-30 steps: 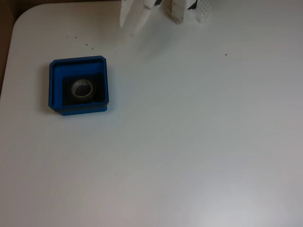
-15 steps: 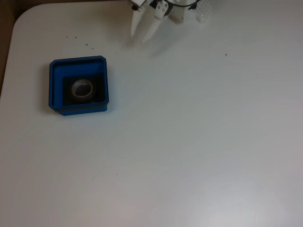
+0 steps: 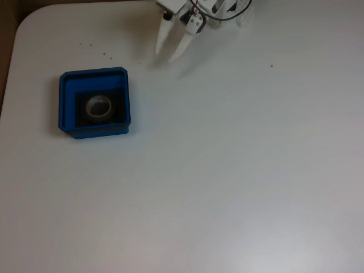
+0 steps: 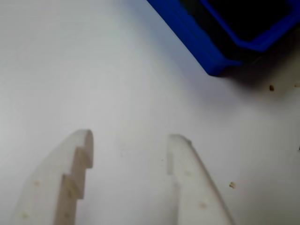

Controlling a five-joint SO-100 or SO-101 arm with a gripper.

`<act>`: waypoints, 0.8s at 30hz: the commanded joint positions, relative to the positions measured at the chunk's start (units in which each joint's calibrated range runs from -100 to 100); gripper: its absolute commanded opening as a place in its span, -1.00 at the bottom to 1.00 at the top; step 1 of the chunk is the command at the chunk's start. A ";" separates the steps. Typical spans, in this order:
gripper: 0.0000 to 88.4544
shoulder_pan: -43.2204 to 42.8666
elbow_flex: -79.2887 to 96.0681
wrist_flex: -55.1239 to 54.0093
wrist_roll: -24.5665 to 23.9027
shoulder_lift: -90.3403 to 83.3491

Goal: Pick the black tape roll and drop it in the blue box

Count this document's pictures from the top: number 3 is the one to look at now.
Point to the white square camera box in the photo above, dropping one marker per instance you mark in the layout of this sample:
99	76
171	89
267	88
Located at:
172	4

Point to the blue square box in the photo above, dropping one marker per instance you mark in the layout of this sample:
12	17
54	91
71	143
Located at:
66	99

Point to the black tape roll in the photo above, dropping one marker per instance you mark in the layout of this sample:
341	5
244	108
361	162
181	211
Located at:
88	109

